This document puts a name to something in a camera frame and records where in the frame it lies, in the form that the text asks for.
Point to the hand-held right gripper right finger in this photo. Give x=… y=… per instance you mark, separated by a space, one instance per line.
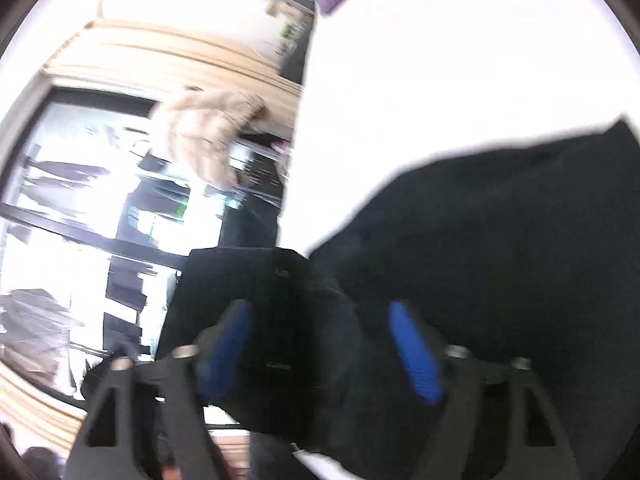
x=415 y=355

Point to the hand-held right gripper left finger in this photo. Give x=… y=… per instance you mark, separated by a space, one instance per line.
x=225 y=355

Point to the black denim pants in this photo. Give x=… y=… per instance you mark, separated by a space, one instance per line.
x=500 y=240

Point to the black framed glass door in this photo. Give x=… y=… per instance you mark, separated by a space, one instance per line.
x=60 y=260

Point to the beige puffer jacket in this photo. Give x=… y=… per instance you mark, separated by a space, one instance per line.
x=200 y=130

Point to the bed with white sheet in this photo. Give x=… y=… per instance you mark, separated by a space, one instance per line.
x=425 y=60

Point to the dark grey nightstand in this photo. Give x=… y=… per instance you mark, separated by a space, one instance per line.
x=295 y=65

